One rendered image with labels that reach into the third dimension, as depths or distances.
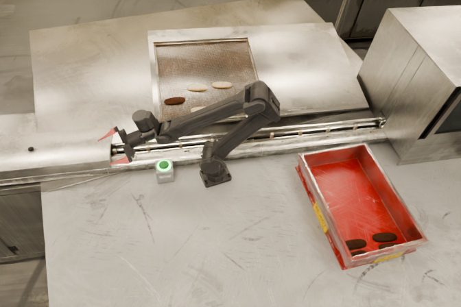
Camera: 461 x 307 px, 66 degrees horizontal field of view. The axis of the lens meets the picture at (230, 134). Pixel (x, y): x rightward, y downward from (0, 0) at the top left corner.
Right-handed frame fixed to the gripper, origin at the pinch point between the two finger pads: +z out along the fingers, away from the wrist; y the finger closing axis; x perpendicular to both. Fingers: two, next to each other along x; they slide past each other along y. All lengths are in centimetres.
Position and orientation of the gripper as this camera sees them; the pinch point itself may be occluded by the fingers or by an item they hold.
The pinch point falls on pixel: (105, 151)
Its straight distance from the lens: 138.0
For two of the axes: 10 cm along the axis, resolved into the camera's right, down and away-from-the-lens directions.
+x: -1.8, -1.5, 9.7
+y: 3.7, 9.0, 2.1
